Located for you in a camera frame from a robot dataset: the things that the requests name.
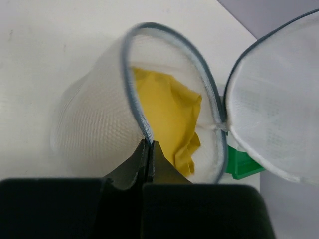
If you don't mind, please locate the green plastic bin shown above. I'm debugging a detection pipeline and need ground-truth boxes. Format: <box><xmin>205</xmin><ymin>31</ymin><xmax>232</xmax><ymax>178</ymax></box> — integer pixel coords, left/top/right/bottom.
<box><xmin>219</xmin><ymin>131</ymin><xmax>265</xmax><ymax>180</ymax></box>

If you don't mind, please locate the yellow bra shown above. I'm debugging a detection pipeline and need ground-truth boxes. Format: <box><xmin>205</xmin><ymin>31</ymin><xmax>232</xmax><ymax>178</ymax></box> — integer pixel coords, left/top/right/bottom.
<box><xmin>132</xmin><ymin>67</ymin><xmax>202</xmax><ymax>177</ymax></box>

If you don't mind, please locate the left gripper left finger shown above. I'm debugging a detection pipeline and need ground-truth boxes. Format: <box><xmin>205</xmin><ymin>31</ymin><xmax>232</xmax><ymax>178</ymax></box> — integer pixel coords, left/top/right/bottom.
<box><xmin>103</xmin><ymin>139</ymin><xmax>150</xmax><ymax>191</ymax></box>

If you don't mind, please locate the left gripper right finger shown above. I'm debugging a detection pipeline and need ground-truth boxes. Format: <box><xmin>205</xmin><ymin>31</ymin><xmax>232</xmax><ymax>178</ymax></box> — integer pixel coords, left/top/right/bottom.
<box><xmin>148</xmin><ymin>141</ymin><xmax>192</xmax><ymax>184</ymax></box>

